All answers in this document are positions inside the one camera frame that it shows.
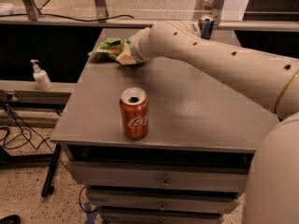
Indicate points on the white pump dispenser bottle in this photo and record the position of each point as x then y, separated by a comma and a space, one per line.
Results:
41, 77

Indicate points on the blue silver energy drink can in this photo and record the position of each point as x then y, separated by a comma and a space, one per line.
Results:
206, 24

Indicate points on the metal window frame rail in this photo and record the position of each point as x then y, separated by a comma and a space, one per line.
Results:
263, 15

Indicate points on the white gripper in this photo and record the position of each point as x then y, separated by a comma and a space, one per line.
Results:
135, 49

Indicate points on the red cola can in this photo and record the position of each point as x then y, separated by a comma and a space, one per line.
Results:
134, 106

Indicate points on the black stand leg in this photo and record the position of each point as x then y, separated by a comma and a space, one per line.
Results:
48, 188

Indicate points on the green rice chip bag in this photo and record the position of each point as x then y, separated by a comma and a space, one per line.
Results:
112, 47

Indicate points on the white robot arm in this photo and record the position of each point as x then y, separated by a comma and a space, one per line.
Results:
271, 81

